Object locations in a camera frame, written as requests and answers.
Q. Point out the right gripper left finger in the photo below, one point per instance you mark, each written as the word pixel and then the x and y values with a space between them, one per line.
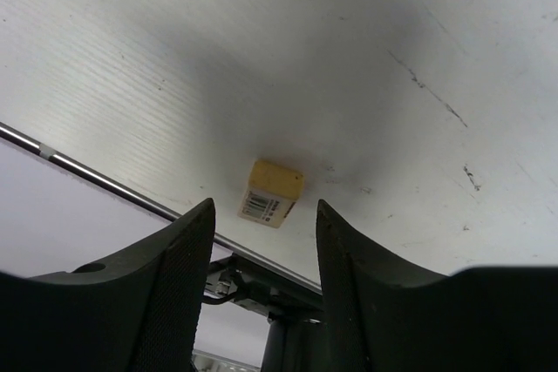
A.
pixel 134 310

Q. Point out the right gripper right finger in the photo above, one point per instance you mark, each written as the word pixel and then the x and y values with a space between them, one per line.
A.
pixel 385 313

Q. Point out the small beige eraser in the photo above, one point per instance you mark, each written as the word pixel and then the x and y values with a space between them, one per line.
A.
pixel 271 194

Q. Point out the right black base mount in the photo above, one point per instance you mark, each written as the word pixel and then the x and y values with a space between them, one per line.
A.
pixel 254 318

